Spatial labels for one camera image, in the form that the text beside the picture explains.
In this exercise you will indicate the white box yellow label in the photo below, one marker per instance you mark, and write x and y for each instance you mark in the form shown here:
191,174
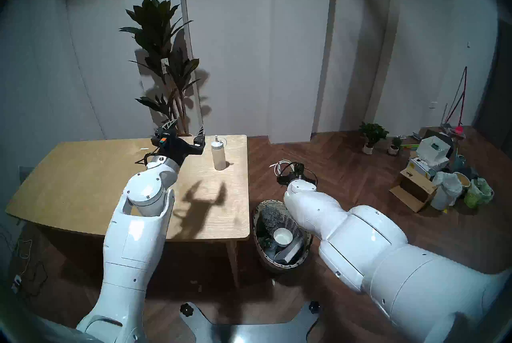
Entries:
420,166

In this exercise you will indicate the white open box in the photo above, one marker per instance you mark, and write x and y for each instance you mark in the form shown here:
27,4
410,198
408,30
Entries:
430,150

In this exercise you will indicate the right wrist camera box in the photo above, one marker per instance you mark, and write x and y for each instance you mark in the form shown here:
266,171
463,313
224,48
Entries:
300,167

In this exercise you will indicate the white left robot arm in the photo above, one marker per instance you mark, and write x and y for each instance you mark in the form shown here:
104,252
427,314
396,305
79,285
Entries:
132,246

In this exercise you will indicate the tiny potted plant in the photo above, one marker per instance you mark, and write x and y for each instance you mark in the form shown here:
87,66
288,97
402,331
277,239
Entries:
395,143

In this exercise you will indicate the cream bucket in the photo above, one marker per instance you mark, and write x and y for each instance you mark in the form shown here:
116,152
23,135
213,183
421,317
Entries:
462,180

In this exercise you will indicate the grey flat box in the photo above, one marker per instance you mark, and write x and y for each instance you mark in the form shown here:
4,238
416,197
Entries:
292,252

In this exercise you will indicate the white squeeze bottle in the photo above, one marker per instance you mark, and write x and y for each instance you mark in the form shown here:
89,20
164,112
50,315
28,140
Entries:
218,156

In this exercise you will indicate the white woven basket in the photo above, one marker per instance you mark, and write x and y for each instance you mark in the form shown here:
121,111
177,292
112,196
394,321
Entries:
280,266

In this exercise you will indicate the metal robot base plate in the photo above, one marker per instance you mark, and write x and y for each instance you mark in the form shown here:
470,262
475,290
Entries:
240,336

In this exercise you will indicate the light wooden table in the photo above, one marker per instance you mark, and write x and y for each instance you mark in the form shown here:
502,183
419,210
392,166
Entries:
60,186

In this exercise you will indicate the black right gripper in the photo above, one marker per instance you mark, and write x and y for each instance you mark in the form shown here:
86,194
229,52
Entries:
296,175

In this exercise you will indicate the white bin with bag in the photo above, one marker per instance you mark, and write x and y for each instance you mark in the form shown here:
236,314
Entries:
444,190

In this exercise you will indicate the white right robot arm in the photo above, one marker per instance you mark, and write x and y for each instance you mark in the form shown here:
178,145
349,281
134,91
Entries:
380,234

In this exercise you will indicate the white power strip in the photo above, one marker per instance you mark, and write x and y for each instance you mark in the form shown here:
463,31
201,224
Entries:
16,283

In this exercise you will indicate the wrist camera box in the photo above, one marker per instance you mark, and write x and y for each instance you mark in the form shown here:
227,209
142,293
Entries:
162,141
300,167

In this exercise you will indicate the tall dark leafy plant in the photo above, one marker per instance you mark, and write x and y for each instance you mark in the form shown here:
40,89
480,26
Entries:
154,26

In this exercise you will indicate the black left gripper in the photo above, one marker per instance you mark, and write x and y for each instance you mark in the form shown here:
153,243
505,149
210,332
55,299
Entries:
178,148

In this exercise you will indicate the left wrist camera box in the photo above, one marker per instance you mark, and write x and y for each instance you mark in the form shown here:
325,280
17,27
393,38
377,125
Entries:
162,141

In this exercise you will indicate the black base knob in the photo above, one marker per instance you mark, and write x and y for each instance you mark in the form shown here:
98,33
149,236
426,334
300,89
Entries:
314,307
186,310

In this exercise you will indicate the green label water bottle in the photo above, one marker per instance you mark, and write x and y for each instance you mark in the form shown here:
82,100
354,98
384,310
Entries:
266,244

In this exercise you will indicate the green yellow flat packet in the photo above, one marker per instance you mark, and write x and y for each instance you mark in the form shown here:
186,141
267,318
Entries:
410,146

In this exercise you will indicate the brown cardboard box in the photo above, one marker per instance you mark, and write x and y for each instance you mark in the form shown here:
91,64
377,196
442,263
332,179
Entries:
414,188

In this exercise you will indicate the grey fluffy plush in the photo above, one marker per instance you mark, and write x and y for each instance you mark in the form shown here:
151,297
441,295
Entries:
272,220

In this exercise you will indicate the white ceramic bowl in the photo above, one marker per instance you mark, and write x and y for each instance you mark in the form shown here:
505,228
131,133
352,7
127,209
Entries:
283,237

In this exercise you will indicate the bushy small potted plant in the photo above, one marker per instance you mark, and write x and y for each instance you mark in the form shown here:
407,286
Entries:
372,131

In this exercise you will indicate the white plant tag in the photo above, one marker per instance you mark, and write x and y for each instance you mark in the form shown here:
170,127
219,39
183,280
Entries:
164,66

